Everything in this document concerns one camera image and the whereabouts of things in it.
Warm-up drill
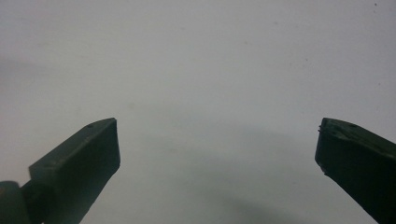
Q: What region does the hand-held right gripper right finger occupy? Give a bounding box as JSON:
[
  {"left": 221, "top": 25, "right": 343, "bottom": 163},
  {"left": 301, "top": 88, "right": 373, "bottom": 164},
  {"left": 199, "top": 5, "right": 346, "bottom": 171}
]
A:
[{"left": 314, "top": 117, "right": 396, "bottom": 224}]

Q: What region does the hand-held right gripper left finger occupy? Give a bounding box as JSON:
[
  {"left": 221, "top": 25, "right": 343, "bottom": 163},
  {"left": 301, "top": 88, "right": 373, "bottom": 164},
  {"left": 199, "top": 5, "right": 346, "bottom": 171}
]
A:
[{"left": 28, "top": 117, "right": 121, "bottom": 224}]

